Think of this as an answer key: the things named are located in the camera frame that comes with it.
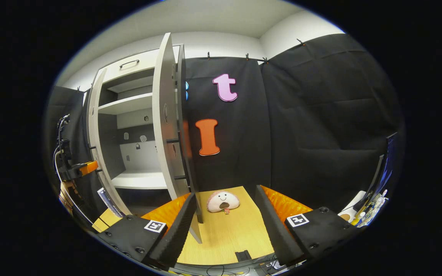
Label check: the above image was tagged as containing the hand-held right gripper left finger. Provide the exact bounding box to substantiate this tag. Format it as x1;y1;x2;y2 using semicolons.
96;192;198;271

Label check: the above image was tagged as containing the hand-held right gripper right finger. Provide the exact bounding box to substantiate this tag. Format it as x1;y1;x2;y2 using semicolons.
255;185;365;267

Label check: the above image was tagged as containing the beige cabinet door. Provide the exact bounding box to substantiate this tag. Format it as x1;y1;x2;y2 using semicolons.
87;68;132;217
152;33;203;244

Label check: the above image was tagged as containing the beige double-door shoe cabinet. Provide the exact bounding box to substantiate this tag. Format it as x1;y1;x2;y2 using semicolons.
87;44;185;192

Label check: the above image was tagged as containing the white side table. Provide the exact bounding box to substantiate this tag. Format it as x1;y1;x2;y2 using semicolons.
338;191;367;223

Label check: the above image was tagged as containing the cluster of small bottles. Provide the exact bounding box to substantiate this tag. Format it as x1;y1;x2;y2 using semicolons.
353;190;389;227

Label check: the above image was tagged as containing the black monitor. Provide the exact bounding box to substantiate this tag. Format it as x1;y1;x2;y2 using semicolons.
367;132;398;202

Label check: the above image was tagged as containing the pink white plush toy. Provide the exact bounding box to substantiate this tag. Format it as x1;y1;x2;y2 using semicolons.
206;191;241;214

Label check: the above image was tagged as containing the beige cabinet drawer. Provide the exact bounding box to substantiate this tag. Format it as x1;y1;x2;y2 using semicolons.
104;48;175;83

